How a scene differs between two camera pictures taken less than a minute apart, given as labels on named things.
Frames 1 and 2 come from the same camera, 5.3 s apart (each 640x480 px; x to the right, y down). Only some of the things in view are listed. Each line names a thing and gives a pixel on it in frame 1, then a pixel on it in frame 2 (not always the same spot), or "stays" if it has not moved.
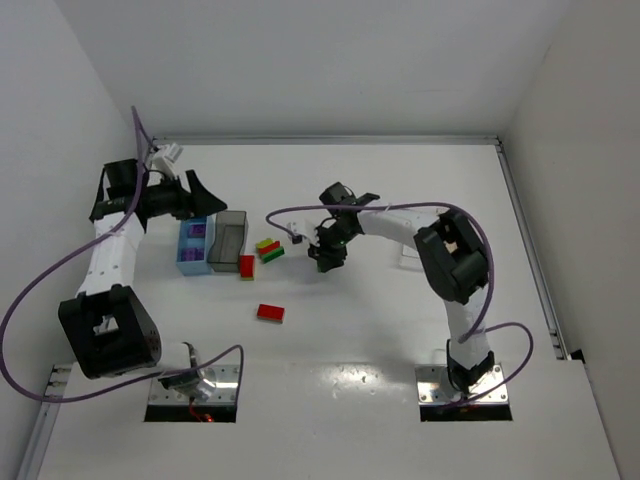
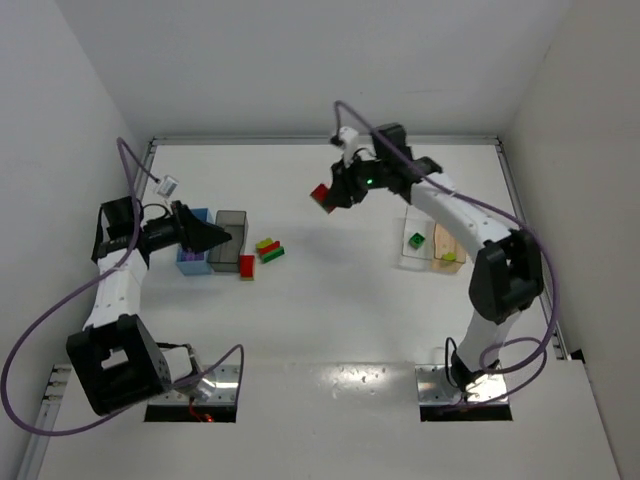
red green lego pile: x=269 y=249 stays
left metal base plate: x=169 y=406 stays
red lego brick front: x=271 y=313 -> x=320 y=194
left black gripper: x=185 y=198 -> x=181 y=228
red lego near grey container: x=248 y=267 stays
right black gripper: x=326 y=248 -> x=343 y=182
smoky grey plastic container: x=231 y=229 stays
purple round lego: x=192 y=254 stays
